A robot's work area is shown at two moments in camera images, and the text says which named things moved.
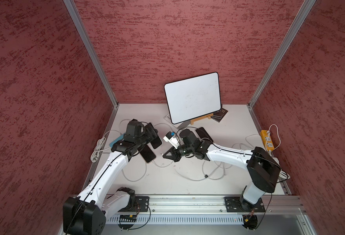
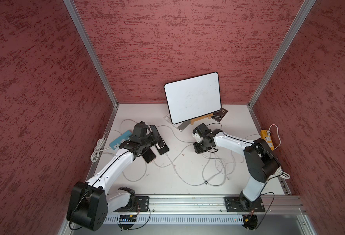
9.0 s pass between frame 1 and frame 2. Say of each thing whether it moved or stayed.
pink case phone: stayed
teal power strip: stayed
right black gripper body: moved
